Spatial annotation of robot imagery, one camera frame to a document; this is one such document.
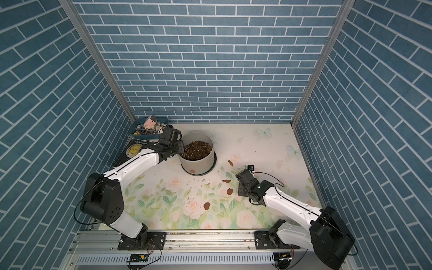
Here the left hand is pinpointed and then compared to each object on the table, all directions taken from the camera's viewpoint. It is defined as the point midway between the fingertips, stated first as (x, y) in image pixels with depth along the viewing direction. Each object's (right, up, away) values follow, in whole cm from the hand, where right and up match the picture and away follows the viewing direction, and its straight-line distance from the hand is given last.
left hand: (184, 145), depth 91 cm
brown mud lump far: (+26, -11, +10) cm, 30 cm away
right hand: (+32, -22, -5) cm, 39 cm away
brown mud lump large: (+25, -25, -2) cm, 35 cm away
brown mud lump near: (+13, -31, -6) cm, 34 cm away
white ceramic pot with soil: (+7, -7, +1) cm, 10 cm away
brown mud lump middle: (+23, -20, +3) cm, 31 cm away
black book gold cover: (-36, -2, +14) cm, 39 cm away
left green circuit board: (-16, -48, -19) cm, 54 cm away
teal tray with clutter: (-29, +11, +21) cm, 38 cm away
